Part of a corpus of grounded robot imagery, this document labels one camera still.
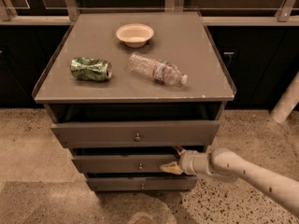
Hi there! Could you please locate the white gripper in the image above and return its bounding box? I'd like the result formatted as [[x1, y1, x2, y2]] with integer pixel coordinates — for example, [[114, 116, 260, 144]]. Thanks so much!
[[160, 147, 202, 175]]

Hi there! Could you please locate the grey drawer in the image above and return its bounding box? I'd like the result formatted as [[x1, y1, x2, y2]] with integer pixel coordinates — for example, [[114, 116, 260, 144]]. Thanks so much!
[[71, 146, 207, 175], [86, 173, 197, 192], [51, 120, 220, 148]]

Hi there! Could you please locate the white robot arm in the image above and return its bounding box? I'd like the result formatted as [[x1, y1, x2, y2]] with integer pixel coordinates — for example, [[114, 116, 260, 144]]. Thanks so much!
[[160, 147, 299, 217]]

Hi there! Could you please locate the grey bottom drawer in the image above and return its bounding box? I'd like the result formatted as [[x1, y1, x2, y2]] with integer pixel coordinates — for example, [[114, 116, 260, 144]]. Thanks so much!
[[86, 173, 197, 192]]

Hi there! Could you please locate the grey drawer cabinet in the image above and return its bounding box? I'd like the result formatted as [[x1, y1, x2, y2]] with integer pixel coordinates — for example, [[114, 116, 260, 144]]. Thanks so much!
[[32, 11, 237, 192]]

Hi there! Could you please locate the grey top drawer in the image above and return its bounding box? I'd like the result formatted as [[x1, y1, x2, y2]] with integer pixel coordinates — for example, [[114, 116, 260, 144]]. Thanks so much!
[[51, 120, 220, 148]]

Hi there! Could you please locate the clear plastic water bottle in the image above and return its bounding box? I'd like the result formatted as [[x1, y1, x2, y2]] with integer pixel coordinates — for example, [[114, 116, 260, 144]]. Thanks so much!
[[128, 52, 188, 86]]

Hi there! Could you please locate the crushed green soda can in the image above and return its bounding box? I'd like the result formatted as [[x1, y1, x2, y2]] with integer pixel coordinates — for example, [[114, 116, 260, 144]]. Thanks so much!
[[70, 57, 112, 82]]

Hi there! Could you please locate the white paper bowl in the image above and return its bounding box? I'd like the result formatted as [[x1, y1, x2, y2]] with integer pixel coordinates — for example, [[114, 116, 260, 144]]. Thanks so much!
[[116, 23, 154, 48]]

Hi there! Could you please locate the metal window frame rail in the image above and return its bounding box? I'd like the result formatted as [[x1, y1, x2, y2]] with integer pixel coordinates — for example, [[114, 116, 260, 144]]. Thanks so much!
[[1, 0, 299, 26]]

